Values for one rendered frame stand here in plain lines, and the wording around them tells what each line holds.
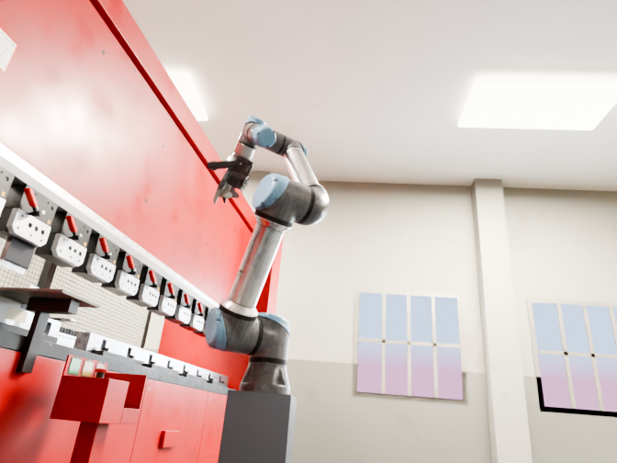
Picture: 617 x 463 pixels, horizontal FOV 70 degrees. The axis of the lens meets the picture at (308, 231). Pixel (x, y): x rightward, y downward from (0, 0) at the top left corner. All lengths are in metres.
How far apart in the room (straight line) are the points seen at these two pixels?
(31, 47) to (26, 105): 0.20
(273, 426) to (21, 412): 0.73
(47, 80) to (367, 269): 3.90
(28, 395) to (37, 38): 1.13
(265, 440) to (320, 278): 3.77
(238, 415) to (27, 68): 1.27
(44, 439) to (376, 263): 3.96
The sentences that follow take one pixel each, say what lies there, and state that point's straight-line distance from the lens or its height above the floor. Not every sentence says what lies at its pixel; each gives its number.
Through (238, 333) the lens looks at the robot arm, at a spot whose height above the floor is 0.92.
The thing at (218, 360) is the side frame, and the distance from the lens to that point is 3.58.
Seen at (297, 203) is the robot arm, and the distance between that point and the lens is 1.25.
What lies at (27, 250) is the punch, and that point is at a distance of 1.73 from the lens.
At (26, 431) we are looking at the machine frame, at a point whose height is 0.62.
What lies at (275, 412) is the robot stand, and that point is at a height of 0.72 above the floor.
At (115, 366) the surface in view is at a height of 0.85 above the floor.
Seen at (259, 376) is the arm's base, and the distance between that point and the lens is 1.34.
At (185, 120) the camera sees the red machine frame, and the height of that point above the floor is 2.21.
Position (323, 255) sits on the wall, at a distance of 5.07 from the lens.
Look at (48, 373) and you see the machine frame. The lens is 1.65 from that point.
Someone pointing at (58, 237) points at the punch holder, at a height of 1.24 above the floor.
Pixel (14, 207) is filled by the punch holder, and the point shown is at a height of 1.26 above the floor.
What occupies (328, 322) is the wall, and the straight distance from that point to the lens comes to 4.85.
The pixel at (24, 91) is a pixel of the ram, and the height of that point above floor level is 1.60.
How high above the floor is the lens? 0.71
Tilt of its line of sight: 23 degrees up
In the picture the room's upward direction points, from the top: 5 degrees clockwise
